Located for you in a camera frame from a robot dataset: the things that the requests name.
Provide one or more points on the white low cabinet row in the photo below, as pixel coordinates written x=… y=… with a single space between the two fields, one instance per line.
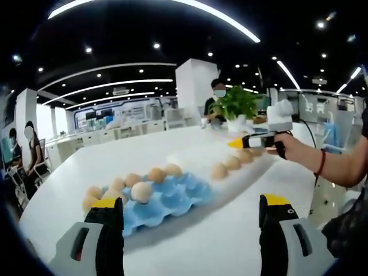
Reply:
x=109 y=133

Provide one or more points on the grey office chair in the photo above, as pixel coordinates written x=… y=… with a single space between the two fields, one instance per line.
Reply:
x=174 y=116

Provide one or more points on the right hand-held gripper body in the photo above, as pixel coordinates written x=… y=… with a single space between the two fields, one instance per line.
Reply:
x=280 y=110

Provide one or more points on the blue cloth item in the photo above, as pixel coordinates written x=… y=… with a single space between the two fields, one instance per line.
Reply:
x=260 y=130

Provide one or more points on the person's dark patterned clothing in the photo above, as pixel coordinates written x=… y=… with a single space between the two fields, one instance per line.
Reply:
x=345 y=230

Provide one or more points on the white square pillar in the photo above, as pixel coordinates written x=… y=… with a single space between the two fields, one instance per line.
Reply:
x=192 y=89
x=26 y=106

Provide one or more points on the ceiling air vent unit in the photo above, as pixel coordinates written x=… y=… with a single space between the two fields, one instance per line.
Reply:
x=121 y=91

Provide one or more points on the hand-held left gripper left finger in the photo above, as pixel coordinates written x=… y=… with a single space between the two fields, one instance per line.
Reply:
x=110 y=238

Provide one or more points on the white table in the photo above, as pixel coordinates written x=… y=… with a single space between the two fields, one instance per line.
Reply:
x=201 y=253

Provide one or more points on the cluster of brown eggs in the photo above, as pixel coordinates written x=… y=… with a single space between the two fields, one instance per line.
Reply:
x=141 y=191
x=220 y=171

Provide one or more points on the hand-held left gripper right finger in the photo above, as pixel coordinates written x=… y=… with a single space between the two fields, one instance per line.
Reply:
x=273 y=235

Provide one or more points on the blue egg tray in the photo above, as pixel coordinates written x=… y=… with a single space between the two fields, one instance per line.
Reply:
x=178 y=198

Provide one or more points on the green potted plant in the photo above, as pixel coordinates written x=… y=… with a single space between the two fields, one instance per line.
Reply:
x=238 y=100

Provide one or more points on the blue framed display wall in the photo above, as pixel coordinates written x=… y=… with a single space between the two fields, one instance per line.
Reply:
x=129 y=110

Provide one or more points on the person's right hand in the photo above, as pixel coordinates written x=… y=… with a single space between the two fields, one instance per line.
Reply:
x=300 y=151

